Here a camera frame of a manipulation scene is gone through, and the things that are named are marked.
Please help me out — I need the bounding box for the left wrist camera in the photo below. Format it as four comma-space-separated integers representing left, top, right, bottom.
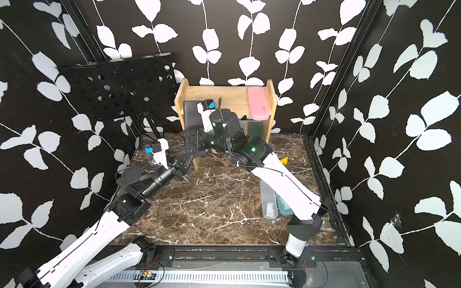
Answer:
144, 138, 169, 169

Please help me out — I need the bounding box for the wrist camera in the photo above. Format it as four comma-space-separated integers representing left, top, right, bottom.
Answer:
197, 100, 216, 133
144, 138, 169, 169

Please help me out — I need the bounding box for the black perforated music stand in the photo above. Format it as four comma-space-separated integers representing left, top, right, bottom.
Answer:
56, 54, 181, 162

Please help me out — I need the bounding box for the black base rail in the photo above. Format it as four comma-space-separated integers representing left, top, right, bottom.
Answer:
133, 245, 366, 270

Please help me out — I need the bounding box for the frosted white pencil case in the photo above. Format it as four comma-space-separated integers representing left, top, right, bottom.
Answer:
260, 180, 278, 220

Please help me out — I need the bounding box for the dark green pencil case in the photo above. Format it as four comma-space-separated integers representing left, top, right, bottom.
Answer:
247, 121, 264, 139

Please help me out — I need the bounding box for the light blue pencil case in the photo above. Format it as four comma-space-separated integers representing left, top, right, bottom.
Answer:
276, 193, 294, 216

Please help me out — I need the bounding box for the white slotted vent strip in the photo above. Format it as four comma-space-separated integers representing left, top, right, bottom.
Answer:
105, 270, 291, 284

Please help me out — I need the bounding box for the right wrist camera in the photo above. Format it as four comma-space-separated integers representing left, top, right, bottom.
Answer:
197, 100, 216, 133

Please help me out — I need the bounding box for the small circuit board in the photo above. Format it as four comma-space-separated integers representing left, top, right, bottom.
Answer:
138, 271, 157, 282

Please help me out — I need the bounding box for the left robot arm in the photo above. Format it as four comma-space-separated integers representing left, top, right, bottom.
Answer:
18, 150, 196, 288

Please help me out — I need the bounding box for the wooden two-tier shelf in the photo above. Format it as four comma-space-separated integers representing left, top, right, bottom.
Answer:
174, 79, 282, 176

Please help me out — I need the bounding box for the dark grey pencil case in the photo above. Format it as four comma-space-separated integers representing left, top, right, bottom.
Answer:
183, 101, 204, 130

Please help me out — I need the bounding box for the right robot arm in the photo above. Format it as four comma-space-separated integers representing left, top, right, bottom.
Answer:
184, 104, 331, 266

